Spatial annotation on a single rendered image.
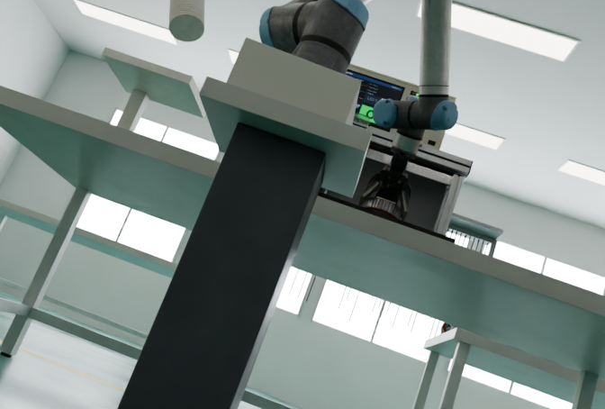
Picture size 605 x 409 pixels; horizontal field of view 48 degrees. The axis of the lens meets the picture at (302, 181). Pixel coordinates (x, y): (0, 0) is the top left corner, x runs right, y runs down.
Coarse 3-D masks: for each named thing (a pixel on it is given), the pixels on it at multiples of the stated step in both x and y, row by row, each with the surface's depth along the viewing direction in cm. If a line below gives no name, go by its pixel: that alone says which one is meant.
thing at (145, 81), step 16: (112, 64) 267; (128, 64) 260; (144, 64) 259; (128, 80) 278; (144, 80) 271; (160, 80) 264; (176, 80) 258; (192, 80) 258; (144, 96) 285; (160, 96) 283; (176, 96) 276; (192, 96) 269; (128, 112) 283; (192, 112) 287; (128, 128) 281
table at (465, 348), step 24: (456, 336) 295; (480, 336) 295; (432, 360) 371; (456, 360) 295; (480, 360) 337; (504, 360) 304; (528, 360) 291; (456, 384) 293; (528, 384) 357; (552, 384) 322; (576, 384) 292; (600, 384) 288; (600, 408) 343
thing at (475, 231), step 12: (456, 216) 541; (456, 228) 561; (468, 228) 556; (480, 228) 545; (492, 228) 537; (468, 240) 560; (480, 240) 561; (492, 240) 558; (492, 252) 555; (408, 324) 541
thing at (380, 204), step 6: (366, 198) 198; (372, 198) 195; (366, 204) 196; (372, 204) 195; (378, 204) 194; (384, 204) 193; (390, 204) 193; (378, 210) 193; (384, 210) 193; (390, 210) 193; (396, 210) 195; (396, 216) 195
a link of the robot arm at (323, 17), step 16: (320, 0) 142; (336, 0) 139; (352, 0) 140; (304, 16) 143; (320, 16) 139; (336, 16) 138; (352, 16) 139; (368, 16) 144; (304, 32) 140; (320, 32) 137; (336, 32) 137; (352, 32) 139; (352, 48) 140
